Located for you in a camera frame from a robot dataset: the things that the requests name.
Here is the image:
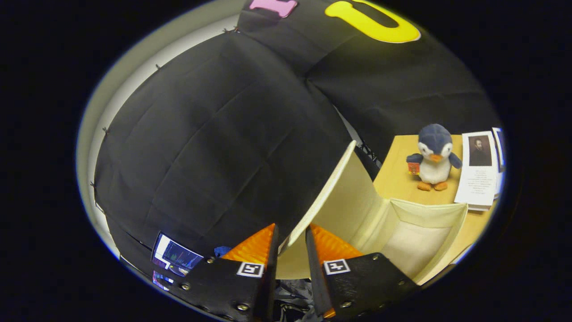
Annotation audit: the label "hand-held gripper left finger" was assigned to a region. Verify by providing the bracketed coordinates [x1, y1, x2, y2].
[169, 223, 280, 322]

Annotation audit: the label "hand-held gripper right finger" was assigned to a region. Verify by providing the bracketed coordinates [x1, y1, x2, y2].
[305, 223, 421, 321]

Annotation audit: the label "cream fabric storage box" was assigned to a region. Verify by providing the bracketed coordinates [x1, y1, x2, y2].
[275, 140, 468, 287]

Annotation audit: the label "lit computer monitor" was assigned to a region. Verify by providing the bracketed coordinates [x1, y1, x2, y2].
[153, 232, 205, 276]

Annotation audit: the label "blue penguin plush toy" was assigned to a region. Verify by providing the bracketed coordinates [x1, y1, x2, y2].
[406, 123, 463, 192]

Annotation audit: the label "white portrait cover book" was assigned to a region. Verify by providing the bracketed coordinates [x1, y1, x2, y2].
[454, 131, 500, 212]

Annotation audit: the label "blue picture cover book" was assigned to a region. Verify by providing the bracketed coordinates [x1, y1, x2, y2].
[492, 127, 507, 173]

